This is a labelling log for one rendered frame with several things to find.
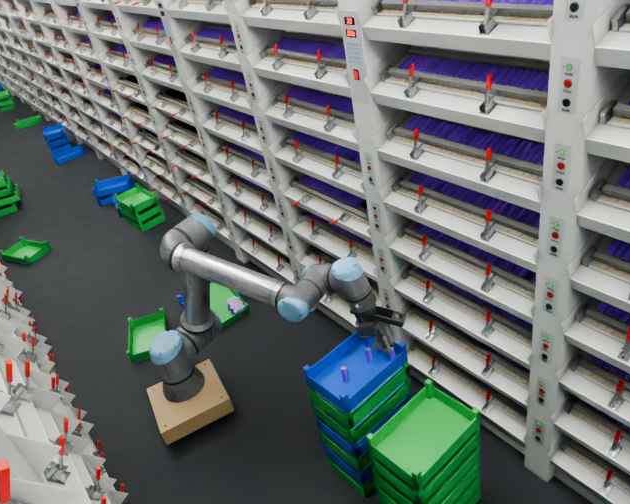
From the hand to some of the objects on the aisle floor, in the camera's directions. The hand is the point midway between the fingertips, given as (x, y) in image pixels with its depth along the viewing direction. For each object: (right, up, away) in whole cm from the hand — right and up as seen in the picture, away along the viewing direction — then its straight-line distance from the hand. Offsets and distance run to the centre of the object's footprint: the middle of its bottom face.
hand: (391, 348), depth 185 cm
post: (+61, -43, +16) cm, 77 cm away
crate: (-116, -15, +113) cm, 163 cm away
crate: (-3, -48, +30) cm, 56 cm away
